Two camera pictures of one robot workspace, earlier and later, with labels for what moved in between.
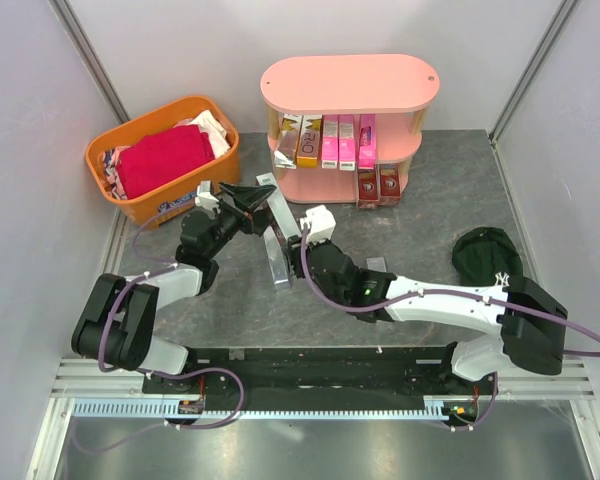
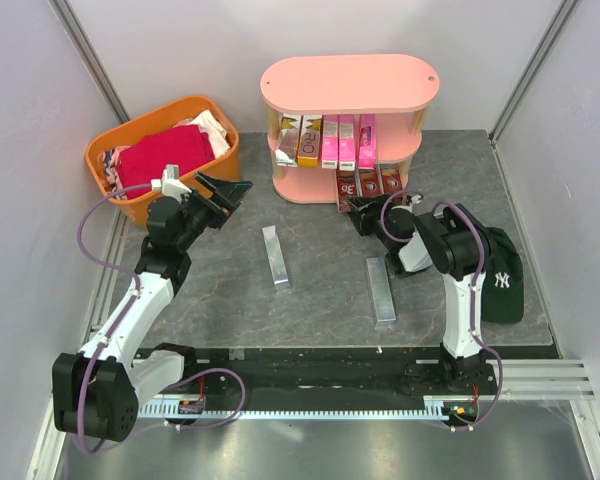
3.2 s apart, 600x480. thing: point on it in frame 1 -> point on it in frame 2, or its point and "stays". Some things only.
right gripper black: x=294 y=248 -> x=363 y=220
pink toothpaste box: x=367 y=142 stays
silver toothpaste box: x=277 y=258 stays
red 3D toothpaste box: x=280 y=213 -> x=346 y=188
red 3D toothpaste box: x=389 y=180 stays
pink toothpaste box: x=347 y=142 stays
